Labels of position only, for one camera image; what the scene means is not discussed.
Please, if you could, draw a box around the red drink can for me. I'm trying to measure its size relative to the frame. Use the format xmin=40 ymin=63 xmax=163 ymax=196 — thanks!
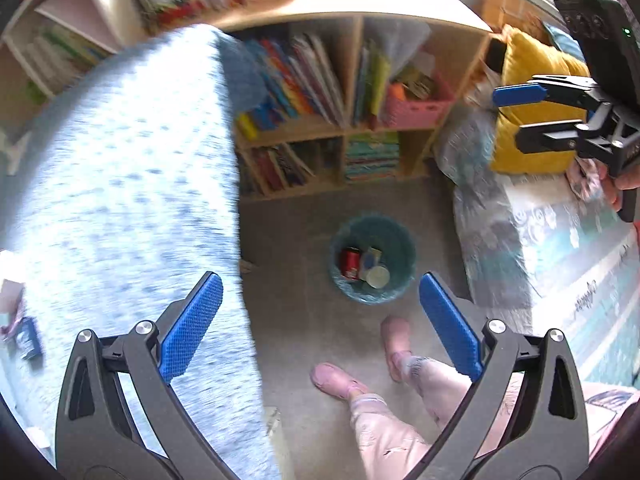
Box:
xmin=341 ymin=246 xmax=362 ymax=281

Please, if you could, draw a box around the row of thin books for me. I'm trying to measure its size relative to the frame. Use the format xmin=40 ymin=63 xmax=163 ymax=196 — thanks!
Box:
xmin=25 ymin=22 xmax=108 ymax=92

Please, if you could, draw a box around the printed teal blanket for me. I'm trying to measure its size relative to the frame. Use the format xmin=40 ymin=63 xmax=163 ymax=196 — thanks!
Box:
xmin=435 ymin=100 xmax=640 ymax=391

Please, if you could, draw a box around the person's right hand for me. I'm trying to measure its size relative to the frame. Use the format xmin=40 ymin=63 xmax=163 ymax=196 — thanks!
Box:
xmin=597 ymin=162 xmax=640 ymax=213

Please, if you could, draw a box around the wooden bookcase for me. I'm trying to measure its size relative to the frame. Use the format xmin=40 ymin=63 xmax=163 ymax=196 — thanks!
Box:
xmin=215 ymin=0 xmax=496 ymax=203

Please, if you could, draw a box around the pink slipper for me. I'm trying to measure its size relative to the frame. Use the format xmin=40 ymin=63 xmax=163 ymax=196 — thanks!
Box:
xmin=380 ymin=316 xmax=416 ymax=383
xmin=310 ymin=362 xmax=369 ymax=401

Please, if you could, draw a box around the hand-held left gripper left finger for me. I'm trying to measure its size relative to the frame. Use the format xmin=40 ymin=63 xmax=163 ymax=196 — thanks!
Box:
xmin=55 ymin=271 xmax=236 ymax=480

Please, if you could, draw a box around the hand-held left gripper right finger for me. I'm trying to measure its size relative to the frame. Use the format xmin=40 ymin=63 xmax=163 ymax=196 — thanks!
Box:
xmin=405 ymin=271 xmax=592 ymax=480

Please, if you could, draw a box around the pink printed cloth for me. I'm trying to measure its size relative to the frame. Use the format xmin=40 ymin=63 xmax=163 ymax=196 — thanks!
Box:
xmin=585 ymin=380 xmax=640 ymax=461

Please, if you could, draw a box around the pink plastic basket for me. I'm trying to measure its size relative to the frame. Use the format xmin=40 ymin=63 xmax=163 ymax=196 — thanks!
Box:
xmin=382 ymin=82 xmax=456 ymax=129

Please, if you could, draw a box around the row of green picture books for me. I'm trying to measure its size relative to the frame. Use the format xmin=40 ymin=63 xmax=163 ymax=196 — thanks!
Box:
xmin=352 ymin=40 xmax=392 ymax=128

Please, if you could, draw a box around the white desk lamp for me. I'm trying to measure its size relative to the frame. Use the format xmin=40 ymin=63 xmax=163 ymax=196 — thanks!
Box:
xmin=0 ymin=130 xmax=31 ymax=176

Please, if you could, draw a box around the dark blue packet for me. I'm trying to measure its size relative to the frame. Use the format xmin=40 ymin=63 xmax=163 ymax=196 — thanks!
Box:
xmin=14 ymin=317 xmax=44 ymax=361

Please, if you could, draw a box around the blue grey plush cloth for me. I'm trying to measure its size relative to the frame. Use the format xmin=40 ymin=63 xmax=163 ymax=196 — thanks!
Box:
xmin=365 ymin=17 xmax=432 ymax=81

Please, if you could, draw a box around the teal trash bin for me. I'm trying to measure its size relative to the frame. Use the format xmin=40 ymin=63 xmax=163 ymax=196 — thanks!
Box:
xmin=328 ymin=214 xmax=417 ymax=306

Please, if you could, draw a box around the row of colourful picture books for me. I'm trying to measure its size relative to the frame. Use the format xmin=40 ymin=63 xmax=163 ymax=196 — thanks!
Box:
xmin=235 ymin=32 xmax=347 ymax=142

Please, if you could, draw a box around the person's leg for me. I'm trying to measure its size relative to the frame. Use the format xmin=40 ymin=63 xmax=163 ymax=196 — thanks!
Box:
xmin=347 ymin=392 xmax=437 ymax=480
xmin=400 ymin=355 xmax=526 ymax=461

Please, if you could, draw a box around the orange box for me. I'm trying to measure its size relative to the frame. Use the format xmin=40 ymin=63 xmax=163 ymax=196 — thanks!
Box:
xmin=482 ymin=0 xmax=556 ymax=33

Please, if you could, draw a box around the row of leaning red books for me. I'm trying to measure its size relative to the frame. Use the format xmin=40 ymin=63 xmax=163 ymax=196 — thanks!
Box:
xmin=250 ymin=142 xmax=316 ymax=192

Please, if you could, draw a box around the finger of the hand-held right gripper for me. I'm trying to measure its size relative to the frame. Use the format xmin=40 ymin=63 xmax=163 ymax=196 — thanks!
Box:
xmin=492 ymin=74 xmax=608 ymax=111
xmin=515 ymin=119 xmax=601 ymax=154

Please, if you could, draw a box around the teal pillow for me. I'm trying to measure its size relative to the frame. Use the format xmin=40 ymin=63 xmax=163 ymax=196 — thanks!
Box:
xmin=542 ymin=22 xmax=587 ymax=62

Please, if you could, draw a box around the stack of teal books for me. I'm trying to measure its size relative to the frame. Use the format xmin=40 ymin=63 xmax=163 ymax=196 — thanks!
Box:
xmin=345 ymin=132 xmax=401 ymax=181

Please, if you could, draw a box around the person's right leg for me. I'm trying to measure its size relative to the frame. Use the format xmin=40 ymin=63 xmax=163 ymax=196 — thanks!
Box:
xmin=400 ymin=355 xmax=526 ymax=461

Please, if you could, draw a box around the yellow pillow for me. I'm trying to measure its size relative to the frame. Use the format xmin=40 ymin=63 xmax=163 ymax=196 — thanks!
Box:
xmin=490 ymin=25 xmax=593 ymax=176

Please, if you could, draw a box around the person's left leg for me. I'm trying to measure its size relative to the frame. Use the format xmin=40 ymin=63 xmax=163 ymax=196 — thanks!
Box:
xmin=347 ymin=392 xmax=437 ymax=480

